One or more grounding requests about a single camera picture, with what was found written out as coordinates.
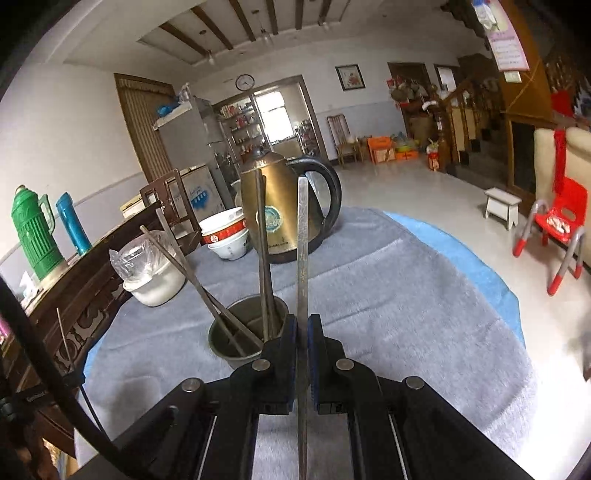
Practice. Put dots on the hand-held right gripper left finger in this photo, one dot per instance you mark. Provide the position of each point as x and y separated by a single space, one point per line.
290 350

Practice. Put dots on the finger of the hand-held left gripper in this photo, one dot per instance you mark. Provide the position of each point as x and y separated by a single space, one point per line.
69 381

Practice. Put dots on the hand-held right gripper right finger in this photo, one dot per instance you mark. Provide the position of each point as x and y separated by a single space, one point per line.
314 355

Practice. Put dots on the grey metal chopstick holder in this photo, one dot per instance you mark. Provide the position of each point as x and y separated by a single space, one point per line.
226 344

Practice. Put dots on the grey table cloth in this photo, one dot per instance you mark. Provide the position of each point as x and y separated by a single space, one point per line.
392 323

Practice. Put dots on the dark carved wooden sideboard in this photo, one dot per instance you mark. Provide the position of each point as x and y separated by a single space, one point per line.
87 295

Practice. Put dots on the white bowl blue print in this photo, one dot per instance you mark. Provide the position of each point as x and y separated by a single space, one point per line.
231 249

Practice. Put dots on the white pot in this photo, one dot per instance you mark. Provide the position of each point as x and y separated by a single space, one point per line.
157 288

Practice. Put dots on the white bowl red band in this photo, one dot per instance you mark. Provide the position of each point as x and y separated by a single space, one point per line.
224 228

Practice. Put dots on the clear plastic bag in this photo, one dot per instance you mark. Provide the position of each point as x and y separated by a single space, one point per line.
134 256

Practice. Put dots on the gold electric kettle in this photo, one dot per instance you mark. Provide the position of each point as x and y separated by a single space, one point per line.
277 207

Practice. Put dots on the green thermos jug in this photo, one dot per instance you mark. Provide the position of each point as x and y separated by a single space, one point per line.
34 235

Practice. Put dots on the blue thermos flask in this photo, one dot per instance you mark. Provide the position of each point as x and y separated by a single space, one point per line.
74 226

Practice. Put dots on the blue tablecloth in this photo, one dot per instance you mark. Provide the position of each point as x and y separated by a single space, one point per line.
461 267

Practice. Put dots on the white chest freezer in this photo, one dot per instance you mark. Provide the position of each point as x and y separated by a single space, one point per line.
198 191

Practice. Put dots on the brown wooden chair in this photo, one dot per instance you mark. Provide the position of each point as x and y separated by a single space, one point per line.
161 203

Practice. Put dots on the orange cardboard box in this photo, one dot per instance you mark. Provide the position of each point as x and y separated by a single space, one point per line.
381 148

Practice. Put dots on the tall wooden chair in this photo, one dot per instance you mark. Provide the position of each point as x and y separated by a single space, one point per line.
341 138

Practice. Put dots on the silver refrigerator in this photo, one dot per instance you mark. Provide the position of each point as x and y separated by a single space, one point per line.
189 138

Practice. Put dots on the small white stool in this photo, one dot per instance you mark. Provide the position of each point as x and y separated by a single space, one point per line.
503 203

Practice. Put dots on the brown striped curtain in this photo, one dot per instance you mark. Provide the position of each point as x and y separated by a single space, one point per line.
143 124

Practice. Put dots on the wooden stair railing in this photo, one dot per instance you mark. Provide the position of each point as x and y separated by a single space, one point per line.
466 120

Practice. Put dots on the red child chair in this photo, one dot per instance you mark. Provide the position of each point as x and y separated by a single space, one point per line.
563 221

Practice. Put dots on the round wall clock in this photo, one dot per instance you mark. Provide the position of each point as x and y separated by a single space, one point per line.
245 82

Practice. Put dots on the framed wall picture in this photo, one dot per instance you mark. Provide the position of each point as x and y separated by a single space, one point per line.
350 77

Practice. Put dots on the pink wall calendar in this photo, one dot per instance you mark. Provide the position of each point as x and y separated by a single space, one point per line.
508 41

